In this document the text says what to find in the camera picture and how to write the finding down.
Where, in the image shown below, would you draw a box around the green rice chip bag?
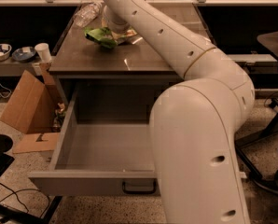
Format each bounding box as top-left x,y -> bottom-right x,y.
84,27 -> 138,49

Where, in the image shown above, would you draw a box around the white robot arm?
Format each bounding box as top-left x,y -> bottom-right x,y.
104,0 -> 255,224

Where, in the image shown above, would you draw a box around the open grey top drawer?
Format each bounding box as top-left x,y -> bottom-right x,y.
28,85 -> 247,197

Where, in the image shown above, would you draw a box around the colourful snack packet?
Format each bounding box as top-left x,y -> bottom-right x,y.
52,103 -> 66,132

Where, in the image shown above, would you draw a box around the clear plastic water bottle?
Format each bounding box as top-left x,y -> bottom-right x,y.
74,2 -> 102,28

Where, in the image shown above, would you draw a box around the brown cardboard box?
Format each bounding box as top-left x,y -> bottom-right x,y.
0,63 -> 63,154

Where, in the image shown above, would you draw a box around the white paper cup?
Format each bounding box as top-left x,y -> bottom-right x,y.
35,43 -> 52,63

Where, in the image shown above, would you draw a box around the blue patterned bowl right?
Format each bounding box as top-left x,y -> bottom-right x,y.
12,47 -> 36,63

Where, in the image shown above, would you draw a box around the blue patterned bowl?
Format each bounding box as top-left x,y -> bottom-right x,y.
0,44 -> 12,62
12,47 -> 36,63

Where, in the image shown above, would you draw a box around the grey low shelf left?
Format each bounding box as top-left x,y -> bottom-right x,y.
0,57 -> 43,77

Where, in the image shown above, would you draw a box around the blue patterned bowl left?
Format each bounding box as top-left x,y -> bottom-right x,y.
0,44 -> 12,62

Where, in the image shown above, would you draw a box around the black stand legs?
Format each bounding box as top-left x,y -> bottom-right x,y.
235,98 -> 278,198

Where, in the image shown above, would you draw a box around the black drawer handle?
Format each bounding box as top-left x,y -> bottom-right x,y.
121,180 -> 157,195

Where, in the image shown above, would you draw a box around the black floor cable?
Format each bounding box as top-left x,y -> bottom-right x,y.
0,180 -> 51,224

